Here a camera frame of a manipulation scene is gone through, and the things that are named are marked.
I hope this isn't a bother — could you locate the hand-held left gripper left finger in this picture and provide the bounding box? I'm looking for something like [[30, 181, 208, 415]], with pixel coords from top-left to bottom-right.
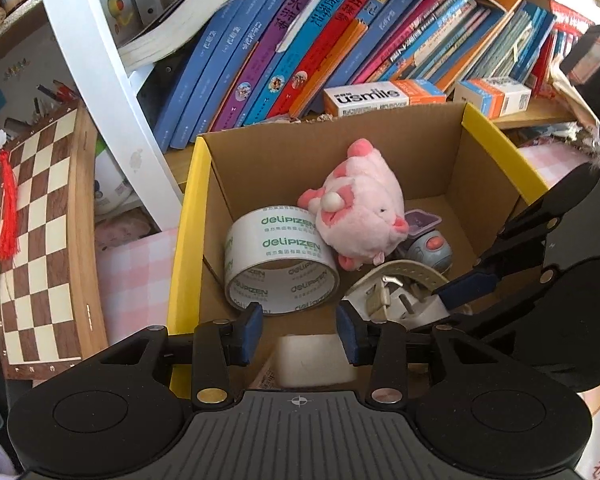
[[100, 302, 265, 407]]

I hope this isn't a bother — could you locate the bunch of pencils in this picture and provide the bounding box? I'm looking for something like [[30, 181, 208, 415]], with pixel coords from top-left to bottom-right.
[[32, 79, 82, 117]]

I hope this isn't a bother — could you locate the pink plush toy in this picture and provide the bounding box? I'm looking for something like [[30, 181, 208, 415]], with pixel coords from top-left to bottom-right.
[[297, 138, 412, 274]]

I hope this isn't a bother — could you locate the white round container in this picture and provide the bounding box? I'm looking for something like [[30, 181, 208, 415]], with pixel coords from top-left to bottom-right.
[[94, 139, 142, 217]]

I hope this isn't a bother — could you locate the grey orange ball toy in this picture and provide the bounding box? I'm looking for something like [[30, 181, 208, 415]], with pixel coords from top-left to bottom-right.
[[405, 230, 454, 274]]

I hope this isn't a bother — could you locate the red tassel ornament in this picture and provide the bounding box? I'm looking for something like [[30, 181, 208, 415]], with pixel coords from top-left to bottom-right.
[[0, 129, 22, 262]]

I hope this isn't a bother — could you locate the white printed tape roll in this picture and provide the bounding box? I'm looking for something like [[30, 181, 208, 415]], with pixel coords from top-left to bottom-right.
[[223, 205, 341, 316]]

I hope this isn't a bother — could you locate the orange white carton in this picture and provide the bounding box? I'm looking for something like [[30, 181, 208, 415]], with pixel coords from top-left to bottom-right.
[[323, 79, 447, 117], [453, 76, 533, 120]]

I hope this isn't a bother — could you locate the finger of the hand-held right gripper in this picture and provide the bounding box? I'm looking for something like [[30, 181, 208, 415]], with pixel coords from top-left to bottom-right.
[[452, 311, 576, 392], [437, 162, 600, 312]]

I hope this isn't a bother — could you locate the wooden chessboard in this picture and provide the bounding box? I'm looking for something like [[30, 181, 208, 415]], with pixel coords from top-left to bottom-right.
[[0, 104, 109, 382]]

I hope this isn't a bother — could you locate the white shelf post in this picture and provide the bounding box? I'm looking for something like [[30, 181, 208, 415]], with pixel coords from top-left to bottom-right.
[[31, 0, 187, 234]]

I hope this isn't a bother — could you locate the row of leaning books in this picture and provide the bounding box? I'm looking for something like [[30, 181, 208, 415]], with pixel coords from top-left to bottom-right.
[[152, 0, 597, 152]]

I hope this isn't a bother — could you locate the white charger plug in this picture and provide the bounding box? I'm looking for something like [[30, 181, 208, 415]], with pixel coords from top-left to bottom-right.
[[341, 279, 454, 332]]

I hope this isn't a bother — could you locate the small lilac box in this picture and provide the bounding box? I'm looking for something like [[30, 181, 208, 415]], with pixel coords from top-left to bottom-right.
[[403, 208, 442, 239]]

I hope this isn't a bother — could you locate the pink checked desktop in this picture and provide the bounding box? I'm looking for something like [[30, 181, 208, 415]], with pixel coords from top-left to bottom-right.
[[94, 141, 600, 480]]

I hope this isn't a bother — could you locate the yellow cardboard box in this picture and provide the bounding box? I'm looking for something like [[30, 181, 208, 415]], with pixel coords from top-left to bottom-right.
[[167, 101, 552, 397]]

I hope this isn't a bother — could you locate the white strap wristwatch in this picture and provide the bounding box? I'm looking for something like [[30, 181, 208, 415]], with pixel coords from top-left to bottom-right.
[[344, 258, 444, 295]]

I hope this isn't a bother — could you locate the thick open book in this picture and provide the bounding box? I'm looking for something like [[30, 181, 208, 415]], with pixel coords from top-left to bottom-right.
[[117, 0, 242, 72]]

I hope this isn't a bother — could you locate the cartoon wall sticker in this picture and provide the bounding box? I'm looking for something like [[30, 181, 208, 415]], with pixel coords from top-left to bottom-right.
[[106, 0, 132, 29]]

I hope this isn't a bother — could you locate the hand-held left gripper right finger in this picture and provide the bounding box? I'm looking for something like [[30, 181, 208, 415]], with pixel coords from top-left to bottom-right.
[[335, 305, 518, 407]]

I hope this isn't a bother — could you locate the grey fluffy keychain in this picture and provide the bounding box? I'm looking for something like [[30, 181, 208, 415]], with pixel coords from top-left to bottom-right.
[[574, 129, 600, 172]]

